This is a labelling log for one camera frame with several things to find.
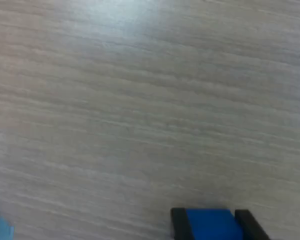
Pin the light blue tape piece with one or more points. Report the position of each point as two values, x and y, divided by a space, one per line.
4 228

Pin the blue cube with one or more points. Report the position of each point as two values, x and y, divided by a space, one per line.
213 225

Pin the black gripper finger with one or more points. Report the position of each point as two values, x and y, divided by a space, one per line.
182 225
252 227

